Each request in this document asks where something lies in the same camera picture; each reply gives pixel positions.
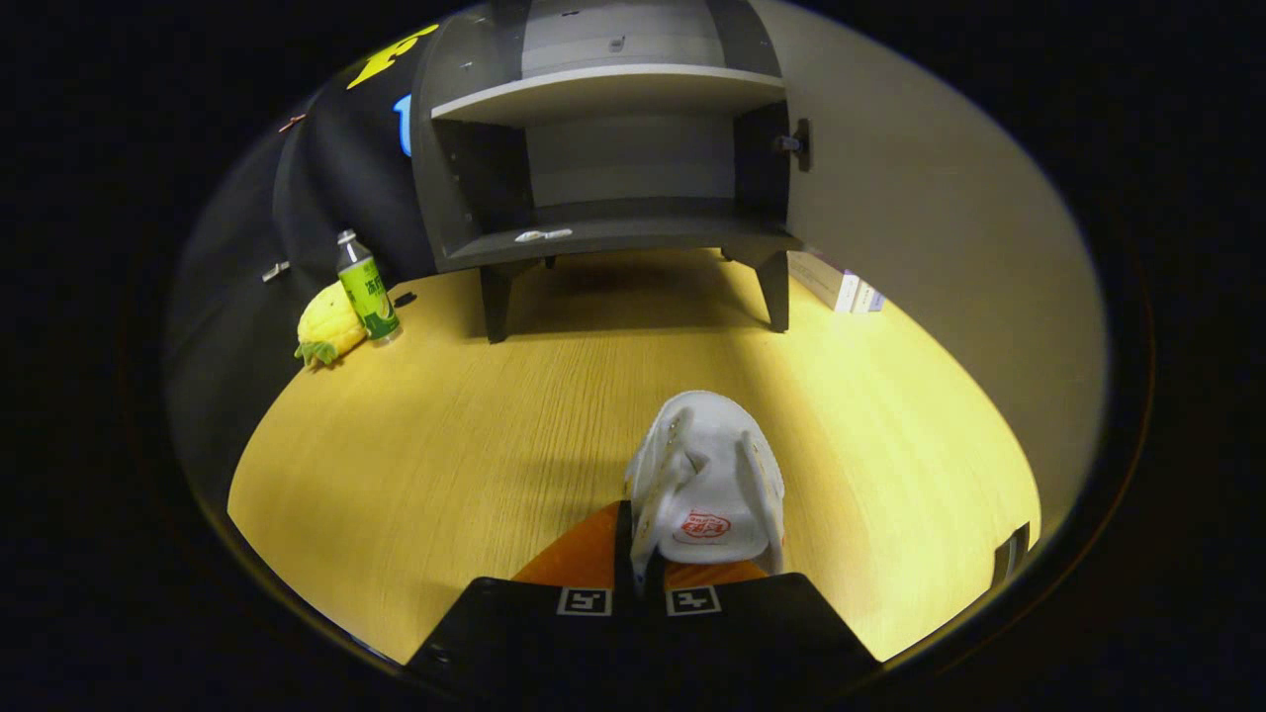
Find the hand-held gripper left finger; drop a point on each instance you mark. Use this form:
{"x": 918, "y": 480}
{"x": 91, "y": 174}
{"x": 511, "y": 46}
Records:
{"x": 623, "y": 549}

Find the black backdrop cloth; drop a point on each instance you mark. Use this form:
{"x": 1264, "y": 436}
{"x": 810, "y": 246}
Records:
{"x": 326, "y": 178}

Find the white shoe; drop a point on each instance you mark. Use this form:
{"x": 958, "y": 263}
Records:
{"x": 707, "y": 475}

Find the yellow pineapple plush toy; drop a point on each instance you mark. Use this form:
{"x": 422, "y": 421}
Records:
{"x": 326, "y": 326}

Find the red clip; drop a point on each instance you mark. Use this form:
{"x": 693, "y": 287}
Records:
{"x": 292, "y": 123}

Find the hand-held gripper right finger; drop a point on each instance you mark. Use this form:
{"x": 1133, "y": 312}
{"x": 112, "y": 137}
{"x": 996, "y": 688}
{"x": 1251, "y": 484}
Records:
{"x": 752, "y": 633}

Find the green drink bottle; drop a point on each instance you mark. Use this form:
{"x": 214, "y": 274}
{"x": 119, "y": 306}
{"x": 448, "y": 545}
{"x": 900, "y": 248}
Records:
{"x": 368, "y": 292}

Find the dark grey shoe cabinet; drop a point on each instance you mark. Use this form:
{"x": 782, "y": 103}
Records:
{"x": 613, "y": 94}

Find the silver clip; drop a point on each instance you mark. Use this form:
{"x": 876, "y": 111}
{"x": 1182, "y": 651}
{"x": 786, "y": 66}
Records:
{"x": 276, "y": 270}

